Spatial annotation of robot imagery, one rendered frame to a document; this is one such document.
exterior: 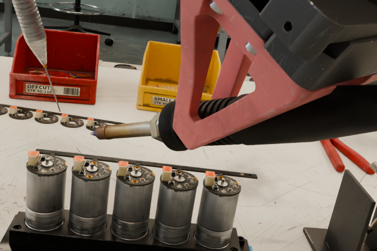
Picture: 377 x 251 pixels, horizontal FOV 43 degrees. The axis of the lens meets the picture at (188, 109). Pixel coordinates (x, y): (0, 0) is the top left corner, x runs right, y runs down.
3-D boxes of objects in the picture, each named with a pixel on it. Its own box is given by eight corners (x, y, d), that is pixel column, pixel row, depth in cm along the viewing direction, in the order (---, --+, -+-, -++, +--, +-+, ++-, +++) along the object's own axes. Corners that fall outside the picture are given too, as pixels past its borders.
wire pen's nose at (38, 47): (32, 64, 26) (23, 38, 25) (51, 57, 26) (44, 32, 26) (36, 70, 25) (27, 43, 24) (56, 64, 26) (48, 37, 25)
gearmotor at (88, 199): (102, 249, 31) (109, 179, 29) (64, 245, 31) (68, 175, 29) (106, 226, 33) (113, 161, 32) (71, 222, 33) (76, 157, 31)
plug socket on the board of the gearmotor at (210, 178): (217, 186, 31) (219, 177, 30) (204, 185, 31) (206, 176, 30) (216, 180, 31) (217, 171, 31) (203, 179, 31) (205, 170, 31)
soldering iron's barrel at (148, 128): (91, 148, 27) (168, 144, 23) (86, 122, 27) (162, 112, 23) (111, 143, 29) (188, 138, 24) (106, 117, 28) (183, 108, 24)
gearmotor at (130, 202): (145, 252, 31) (154, 185, 30) (107, 249, 31) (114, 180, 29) (147, 231, 34) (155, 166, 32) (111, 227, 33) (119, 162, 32)
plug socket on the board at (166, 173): (174, 182, 30) (175, 172, 30) (160, 180, 30) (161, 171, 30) (174, 176, 31) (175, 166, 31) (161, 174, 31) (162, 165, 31)
